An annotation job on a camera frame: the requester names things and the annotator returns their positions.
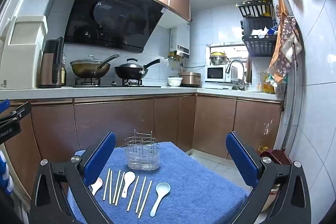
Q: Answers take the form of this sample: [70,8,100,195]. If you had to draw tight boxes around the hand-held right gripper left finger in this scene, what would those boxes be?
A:
[30,131,116,224]

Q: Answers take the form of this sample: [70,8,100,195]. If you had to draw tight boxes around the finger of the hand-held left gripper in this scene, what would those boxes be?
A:
[0,99,11,115]
[0,101,32,128]

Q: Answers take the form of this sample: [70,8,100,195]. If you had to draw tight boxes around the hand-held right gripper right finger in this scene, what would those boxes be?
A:
[226,131,312,224]

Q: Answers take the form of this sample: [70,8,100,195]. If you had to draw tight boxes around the pink spoon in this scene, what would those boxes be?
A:
[91,177,103,196]

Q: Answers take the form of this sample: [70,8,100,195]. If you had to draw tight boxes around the white spoon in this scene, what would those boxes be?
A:
[121,172,136,198]

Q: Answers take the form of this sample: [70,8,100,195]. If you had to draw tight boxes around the wire and clear plastic utensil holder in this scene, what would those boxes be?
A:
[124,130,160,171]

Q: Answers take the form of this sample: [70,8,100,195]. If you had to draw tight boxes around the light blue spoon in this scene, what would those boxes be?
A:
[150,182,171,217]

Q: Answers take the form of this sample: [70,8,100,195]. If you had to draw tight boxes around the person's left hand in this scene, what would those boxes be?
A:
[0,147,14,193]

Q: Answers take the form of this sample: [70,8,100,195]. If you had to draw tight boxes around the dark red plastic stool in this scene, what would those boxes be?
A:
[259,149,292,165]

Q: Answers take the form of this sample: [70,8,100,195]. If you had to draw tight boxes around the steel basin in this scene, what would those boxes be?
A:
[259,183,281,214]

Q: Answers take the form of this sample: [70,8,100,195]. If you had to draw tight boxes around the white plastic rice bin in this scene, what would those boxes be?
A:
[0,15,49,90]

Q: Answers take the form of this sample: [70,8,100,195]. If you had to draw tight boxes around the brown electric kettle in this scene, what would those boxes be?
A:
[39,37,65,89]

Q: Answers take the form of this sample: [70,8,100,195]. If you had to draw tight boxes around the blue towel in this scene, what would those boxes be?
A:
[68,141,248,224]

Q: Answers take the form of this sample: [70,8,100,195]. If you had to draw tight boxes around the dark sauce bottle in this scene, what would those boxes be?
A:
[61,52,68,86]

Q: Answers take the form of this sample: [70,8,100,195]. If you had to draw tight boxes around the gas stove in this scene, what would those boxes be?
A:
[70,78,162,88]

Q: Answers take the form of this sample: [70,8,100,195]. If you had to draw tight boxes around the bronze wok with glass lid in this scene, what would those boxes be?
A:
[70,54,120,79]

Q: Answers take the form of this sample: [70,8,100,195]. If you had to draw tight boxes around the metal pole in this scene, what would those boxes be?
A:
[281,51,300,157]

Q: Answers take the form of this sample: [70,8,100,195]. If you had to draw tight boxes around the black wok with lid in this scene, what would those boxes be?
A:
[114,58,161,81]

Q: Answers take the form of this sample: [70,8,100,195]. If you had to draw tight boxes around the white microwave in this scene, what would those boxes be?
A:
[205,65,232,83]

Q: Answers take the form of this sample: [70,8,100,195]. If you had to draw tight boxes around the brown rice cooker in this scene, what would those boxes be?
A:
[179,72,201,87]

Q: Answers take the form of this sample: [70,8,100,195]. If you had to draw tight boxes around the steel faucet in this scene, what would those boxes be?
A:
[225,59,247,91]

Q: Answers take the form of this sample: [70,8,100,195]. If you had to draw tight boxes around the white bowl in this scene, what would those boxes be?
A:
[167,76,183,87]

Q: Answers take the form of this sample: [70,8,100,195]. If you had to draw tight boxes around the stacked steel pots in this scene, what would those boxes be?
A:
[209,51,229,66]

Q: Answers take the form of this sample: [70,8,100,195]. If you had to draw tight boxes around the floral hanging cloth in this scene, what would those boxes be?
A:
[268,0,303,84]

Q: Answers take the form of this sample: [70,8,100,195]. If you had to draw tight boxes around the black glass range hood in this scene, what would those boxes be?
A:
[64,0,168,54]

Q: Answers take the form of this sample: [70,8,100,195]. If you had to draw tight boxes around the white water heater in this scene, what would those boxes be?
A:
[169,22,191,59]

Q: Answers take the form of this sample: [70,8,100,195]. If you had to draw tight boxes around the black wall rack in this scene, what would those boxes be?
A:
[235,0,279,58]

